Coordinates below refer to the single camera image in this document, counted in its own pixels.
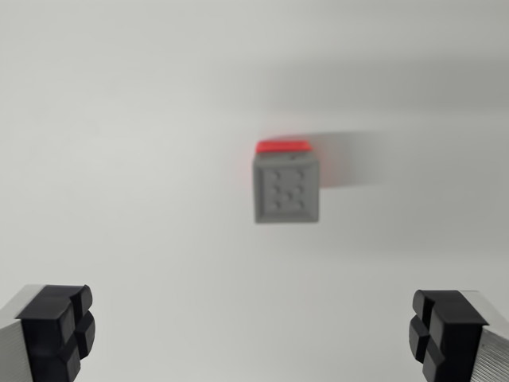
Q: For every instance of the black-tipped silver gripper left finger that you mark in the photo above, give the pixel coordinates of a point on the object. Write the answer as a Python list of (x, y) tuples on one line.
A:
[(43, 334)]

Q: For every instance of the black-tipped silver gripper right finger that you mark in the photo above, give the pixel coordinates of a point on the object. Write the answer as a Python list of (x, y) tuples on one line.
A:
[(457, 338)]

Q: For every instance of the grey studded cube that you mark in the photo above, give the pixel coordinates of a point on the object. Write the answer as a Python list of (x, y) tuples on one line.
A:
[(286, 191)]

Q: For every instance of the red studded cube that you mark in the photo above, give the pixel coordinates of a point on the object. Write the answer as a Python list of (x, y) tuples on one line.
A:
[(283, 146)]

